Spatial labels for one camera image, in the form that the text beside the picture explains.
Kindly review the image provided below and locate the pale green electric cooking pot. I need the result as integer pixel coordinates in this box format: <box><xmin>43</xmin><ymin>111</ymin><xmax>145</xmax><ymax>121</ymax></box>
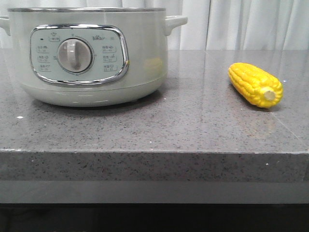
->
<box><xmin>0</xmin><ymin>7</ymin><xmax>188</xmax><ymax>107</ymax></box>

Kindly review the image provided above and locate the white curtain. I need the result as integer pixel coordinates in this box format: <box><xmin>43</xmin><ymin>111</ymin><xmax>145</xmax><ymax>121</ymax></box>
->
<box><xmin>0</xmin><ymin>0</ymin><xmax>309</xmax><ymax>50</ymax></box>

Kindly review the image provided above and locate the yellow plastic corn cob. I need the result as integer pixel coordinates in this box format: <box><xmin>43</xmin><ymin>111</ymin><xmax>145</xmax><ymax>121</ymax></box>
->
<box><xmin>228</xmin><ymin>62</ymin><xmax>283</xmax><ymax>108</ymax></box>

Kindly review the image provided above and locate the beige round control knob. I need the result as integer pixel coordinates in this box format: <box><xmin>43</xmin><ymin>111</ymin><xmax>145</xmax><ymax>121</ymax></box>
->
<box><xmin>57</xmin><ymin>38</ymin><xmax>92</xmax><ymax>73</ymax></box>

